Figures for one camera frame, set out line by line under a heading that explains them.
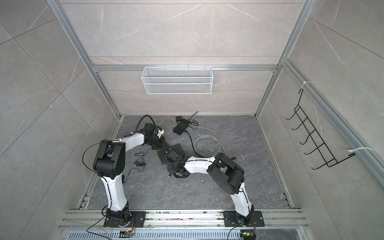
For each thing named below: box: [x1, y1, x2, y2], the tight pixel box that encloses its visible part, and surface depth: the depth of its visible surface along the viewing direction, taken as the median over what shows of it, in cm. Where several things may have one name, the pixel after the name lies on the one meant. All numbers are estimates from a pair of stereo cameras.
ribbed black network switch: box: [173, 118, 190, 136], surface depth 115 cm
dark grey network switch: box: [157, 143, 186, 165], surface depth 74 cm
